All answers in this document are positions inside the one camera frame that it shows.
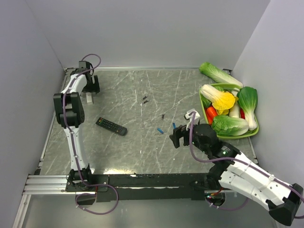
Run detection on orange carrot toy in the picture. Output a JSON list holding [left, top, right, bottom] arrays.
[[205, 106, 218, 125]]

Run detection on black TV remote control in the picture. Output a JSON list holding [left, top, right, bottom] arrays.
[[95, 117, 127, 136]]

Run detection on yellow white cabbage toy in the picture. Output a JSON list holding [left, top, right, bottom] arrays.
[[200, 84, 238, 115]]

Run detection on white slim remote control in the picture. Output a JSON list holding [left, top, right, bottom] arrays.
[[85, 93, 93, 105]]

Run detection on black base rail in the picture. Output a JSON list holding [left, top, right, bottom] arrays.
[[66, 173, 221, 202]]

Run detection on red pepper toy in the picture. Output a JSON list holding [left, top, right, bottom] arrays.
[[240, 108, 245, 119]]

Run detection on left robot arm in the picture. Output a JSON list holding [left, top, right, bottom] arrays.
[[53, 60, 99, 191]]

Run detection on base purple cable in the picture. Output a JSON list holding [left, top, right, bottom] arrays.
[[75, 184, 119, 216], [205, 197, 250, 212]]

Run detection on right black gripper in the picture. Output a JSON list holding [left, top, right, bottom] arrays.
[[169, 121, 210, 154]]

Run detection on napa cabbage on table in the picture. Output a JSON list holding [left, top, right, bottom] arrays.
[[199, 62, 243, 88]]

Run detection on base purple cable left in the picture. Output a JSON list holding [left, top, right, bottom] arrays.
[[75, 184, 119, 216]]

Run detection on white radish toy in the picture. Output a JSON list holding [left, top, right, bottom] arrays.
[[228, 102, 240, 118]]

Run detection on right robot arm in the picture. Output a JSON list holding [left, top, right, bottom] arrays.
[[170, 124, 304, 226]]

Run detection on dark green bok choy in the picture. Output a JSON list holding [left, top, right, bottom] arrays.
[[237, 86, 258, 131]]

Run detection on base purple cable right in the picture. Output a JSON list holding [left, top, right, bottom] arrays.
[[205, 197, 250, 212]]

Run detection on light green cabbage front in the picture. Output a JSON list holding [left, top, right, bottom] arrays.
[[211, 115, 249, 136]]

